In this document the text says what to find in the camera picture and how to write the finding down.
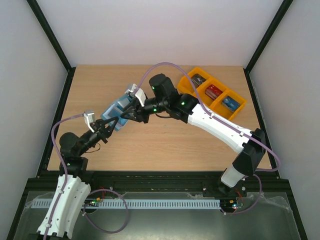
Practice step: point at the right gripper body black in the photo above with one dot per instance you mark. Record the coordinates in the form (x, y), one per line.
(139, 113)

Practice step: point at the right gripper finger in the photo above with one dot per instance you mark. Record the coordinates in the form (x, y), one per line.
(129, 115)
(131, 108)

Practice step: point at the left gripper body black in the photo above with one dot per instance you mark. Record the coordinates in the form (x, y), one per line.
(101, 132)

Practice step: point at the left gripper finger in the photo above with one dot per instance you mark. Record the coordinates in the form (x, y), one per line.
(110, 125)
(102, 122)

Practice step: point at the blue leather card holder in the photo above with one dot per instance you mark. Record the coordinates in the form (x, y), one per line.
(115, 110)

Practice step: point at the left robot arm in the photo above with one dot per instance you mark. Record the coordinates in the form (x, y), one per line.
(72, 190)

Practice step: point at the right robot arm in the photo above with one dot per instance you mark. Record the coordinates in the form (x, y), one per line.
(246, 143)

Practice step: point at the black card stack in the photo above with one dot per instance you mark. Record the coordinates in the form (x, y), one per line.
(197, 79)

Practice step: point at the red card stack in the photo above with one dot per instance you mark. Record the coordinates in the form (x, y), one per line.
(213, 92)

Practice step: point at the blue card stack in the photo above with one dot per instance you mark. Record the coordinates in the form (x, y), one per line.
(230, 103)

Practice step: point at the yellow three-compartment bin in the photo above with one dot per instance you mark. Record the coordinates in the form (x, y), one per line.
(186, 86)

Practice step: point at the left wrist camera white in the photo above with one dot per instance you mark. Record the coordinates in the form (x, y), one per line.
(89, 118)

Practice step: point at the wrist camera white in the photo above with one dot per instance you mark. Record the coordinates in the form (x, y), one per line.
(89, 118)
(134, 91)

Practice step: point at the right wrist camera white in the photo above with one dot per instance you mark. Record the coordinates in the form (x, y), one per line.
(134, 91)

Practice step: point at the light blue cable duct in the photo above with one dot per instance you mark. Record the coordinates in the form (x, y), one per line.
(184, 204)

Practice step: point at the black aluminium frame rail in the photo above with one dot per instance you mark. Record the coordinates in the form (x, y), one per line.
(159, 181)

